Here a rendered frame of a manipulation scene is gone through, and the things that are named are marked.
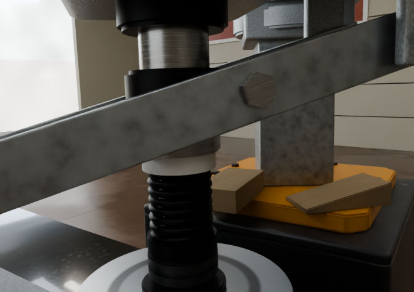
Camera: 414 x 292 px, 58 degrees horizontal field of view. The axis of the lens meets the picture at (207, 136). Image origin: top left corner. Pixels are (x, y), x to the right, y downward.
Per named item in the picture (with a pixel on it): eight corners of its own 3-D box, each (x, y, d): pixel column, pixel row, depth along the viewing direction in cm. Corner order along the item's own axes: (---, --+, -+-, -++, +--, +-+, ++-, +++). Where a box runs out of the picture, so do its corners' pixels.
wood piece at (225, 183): (228, 185, 100) (227, 167, 99) (264, 188, 95) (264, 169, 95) (193, 208, 82) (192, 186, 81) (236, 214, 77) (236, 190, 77)
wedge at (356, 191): (362, 192, 90) (363, 172, 89) (391, 204, 80) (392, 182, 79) (285, 200, 86) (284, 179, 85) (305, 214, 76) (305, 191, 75)
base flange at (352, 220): (252, 166, 141) (252, 153, 140) (397, 181, 114) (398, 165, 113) (170, 201, 100) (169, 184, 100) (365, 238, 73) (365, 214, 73)
